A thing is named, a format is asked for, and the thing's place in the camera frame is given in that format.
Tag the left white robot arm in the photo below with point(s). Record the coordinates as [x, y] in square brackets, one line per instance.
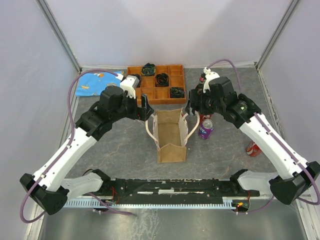
[48, 186]

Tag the blue patterned cloth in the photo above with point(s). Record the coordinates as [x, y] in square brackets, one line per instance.
[92, 84]

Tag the purple Fanta can near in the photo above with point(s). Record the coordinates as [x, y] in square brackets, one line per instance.
[205, 129]

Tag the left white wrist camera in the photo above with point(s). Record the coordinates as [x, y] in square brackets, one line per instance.
[126, 86]

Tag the rolled dark belt left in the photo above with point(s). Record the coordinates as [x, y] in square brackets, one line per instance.
[135, 80]

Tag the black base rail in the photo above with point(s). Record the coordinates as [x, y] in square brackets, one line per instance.
[170, 191]

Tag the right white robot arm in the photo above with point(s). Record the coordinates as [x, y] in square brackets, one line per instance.
[294, 174]

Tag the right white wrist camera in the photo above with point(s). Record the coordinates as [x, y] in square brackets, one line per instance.
[207, 77]

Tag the burlap canvas watermelon bag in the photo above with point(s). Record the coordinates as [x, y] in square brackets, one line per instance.
[170, 133]

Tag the red cola can middle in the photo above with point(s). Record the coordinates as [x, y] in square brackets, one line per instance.
[205, 116]

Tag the wooden compartment tray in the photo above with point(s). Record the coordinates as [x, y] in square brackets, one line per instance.
[160, 95]

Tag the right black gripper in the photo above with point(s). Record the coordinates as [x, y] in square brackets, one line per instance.
[194, 97]

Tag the rolled dark belt centre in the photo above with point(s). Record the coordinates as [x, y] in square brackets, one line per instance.
[162, 80]

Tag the red cola can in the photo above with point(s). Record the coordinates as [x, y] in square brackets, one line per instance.
[205, 116]
[252, 149]

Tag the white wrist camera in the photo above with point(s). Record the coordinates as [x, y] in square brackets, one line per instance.
[126, 86]
[207, 77]

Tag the white slotted cable duct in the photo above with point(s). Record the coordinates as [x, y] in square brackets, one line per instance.
[90, 202]

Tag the red cola can right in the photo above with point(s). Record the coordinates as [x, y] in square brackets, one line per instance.
[252, 149]

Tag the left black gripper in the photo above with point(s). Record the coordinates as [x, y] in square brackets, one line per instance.
[141, 113]

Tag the glass cola bottle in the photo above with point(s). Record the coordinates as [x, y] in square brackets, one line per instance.
[200, 82]

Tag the rolled dark belt top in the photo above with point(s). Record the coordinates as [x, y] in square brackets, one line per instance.
[148, 70]

